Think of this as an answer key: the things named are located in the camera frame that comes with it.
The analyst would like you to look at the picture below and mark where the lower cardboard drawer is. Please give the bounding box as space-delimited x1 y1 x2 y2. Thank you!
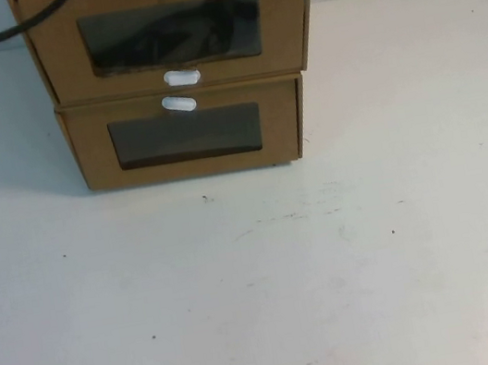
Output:
53 65 318 202

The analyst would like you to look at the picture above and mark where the white plastic drawer handle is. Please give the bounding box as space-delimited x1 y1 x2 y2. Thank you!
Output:
160 91 199 116
161 64 203 91

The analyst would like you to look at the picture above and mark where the cardboard drawer with neat window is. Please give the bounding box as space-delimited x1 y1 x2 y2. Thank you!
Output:
62 74 310 197

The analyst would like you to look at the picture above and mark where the brown cardboard box sleeve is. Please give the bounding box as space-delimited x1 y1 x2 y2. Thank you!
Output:
6 0 330 118

